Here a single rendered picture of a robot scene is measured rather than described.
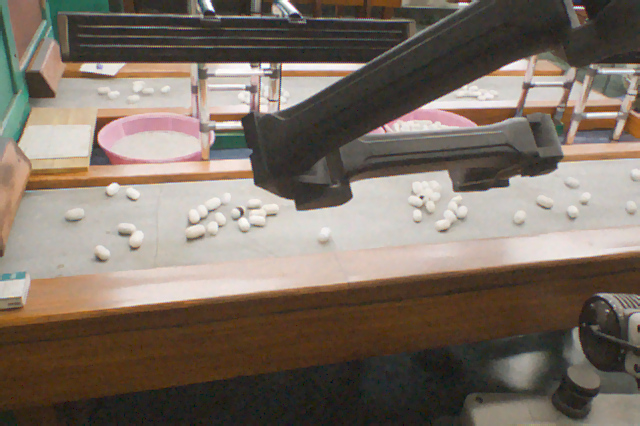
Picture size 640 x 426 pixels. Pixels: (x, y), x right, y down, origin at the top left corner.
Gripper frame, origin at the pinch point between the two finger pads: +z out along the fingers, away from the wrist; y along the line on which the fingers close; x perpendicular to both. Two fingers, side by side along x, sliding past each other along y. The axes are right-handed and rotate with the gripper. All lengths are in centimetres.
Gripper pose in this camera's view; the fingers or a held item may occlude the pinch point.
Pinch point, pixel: (456, 179)
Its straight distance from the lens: 110.0
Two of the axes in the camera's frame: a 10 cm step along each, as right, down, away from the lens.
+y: -9.6, 0.6, -2.8
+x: 1.0, 9.9, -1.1
